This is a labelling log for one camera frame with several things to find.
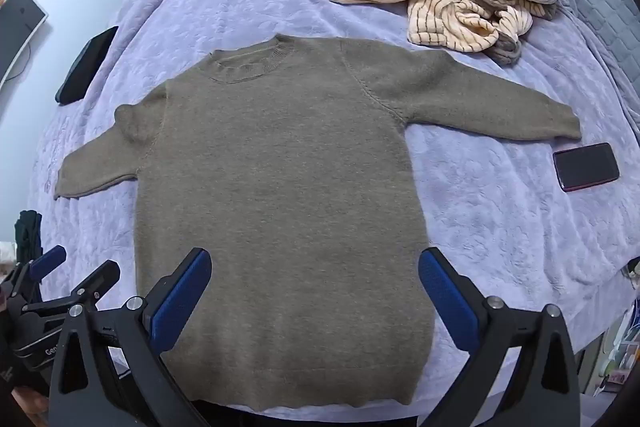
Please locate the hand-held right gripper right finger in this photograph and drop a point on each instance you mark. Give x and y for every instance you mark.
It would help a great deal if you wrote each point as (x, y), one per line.
(447, 302)

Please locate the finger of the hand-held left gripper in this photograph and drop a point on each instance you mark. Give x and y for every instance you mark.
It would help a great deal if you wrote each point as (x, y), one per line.
(47, 262)
(102, 276)

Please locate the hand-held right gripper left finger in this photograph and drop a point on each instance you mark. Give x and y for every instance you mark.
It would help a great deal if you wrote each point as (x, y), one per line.
(182, 302)

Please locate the brown knit sweater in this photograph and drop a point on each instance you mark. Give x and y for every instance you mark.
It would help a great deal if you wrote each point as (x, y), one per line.
(300, 207)

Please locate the dark green clothing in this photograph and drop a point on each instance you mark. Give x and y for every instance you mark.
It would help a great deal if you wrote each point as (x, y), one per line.
(27, 237)

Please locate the lavender embossed blanket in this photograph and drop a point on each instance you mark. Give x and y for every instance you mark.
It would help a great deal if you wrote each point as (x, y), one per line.
(475, 207)

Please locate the bedside clutter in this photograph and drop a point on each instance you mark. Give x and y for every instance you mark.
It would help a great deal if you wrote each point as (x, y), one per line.
(625, 357)

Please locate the black smartphone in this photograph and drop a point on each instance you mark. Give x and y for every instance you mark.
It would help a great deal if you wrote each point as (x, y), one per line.
(586, 167)

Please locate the computer monitor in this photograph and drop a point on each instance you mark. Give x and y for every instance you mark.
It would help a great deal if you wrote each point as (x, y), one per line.
(17, 27)

